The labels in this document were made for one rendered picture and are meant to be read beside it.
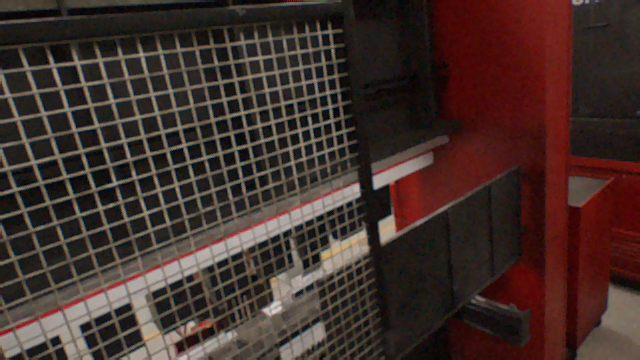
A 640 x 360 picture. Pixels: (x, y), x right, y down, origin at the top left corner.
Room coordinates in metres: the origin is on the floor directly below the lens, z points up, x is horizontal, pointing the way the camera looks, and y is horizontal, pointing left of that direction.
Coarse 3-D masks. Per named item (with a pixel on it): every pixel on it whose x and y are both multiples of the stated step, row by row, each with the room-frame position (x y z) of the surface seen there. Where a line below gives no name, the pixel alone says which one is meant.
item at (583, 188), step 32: (576, 192) 2.08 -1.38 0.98; (608, 192) 2.11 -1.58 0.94; (576, 224) 1.88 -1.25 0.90; (608, 224) 2.13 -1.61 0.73; (576, 256) 1.88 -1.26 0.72; (608, 256) 2.14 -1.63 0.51; (576, 288) 1.87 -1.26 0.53; (608, 288) 2.16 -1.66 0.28; (576, 320) 1.87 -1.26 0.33; (576, 352) 1.92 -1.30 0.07
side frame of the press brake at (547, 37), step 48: (432, 0) 2.02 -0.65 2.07; (480, 0) 1.84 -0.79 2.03; (528, 0) 1.68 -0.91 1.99; (480, 48) 1.84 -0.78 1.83; (528, 48) 1.68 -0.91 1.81; (480, 96) 1.85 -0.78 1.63; (528, 96) 1.68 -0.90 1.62; (480, 144) 1.86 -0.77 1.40; (528, 144) 1.68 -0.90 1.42; (432, 192) 2.09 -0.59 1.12; (528, 192) 1.68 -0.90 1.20; (528, 240) 1.68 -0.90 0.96; (528, 288) 1.69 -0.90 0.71; (480, 336) 1.90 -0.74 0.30
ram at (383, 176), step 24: (408, 168) 1.95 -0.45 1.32; (336, 192) 1.66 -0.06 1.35; (288, 216) 1.51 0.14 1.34; (312, 216) 1.57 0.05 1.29; (168, 264) 1.22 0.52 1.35; (192, 264) 1.26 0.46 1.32; (120, 288) 1.13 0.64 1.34; (48, 312) 1.01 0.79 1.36; (72, 312) 1.05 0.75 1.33; (96, 312) 1.08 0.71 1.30; (0, 336) 0.95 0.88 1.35; (24, 336) 0.97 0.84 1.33; (48, 336) 1.00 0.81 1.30
